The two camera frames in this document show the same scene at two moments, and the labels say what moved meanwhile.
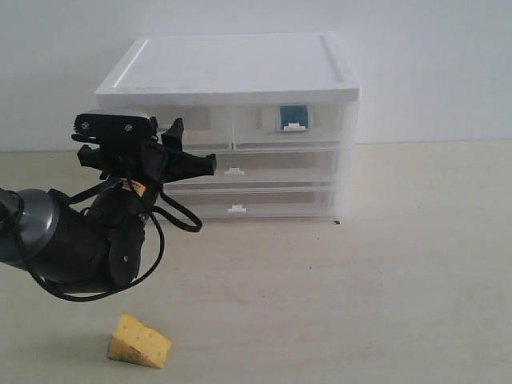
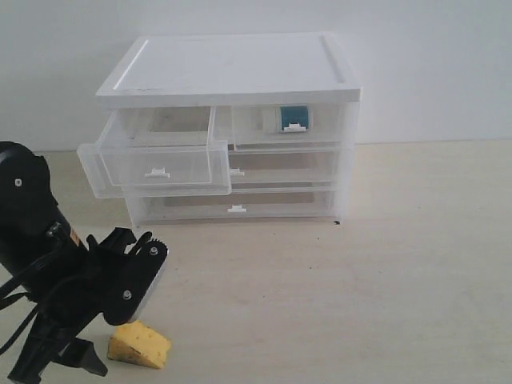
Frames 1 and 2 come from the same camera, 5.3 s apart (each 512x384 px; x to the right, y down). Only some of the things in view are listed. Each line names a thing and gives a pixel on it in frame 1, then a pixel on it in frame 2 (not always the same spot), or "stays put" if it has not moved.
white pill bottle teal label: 294,118 stays put
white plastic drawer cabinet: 277,110 stays put
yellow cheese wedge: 134,341 stays put
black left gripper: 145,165 → 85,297
